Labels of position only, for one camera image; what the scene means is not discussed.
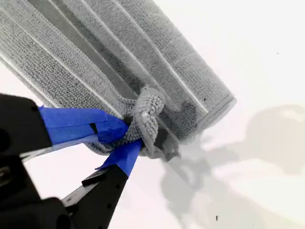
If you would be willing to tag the grey striped towel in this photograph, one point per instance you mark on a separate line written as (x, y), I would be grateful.
(107, 59)

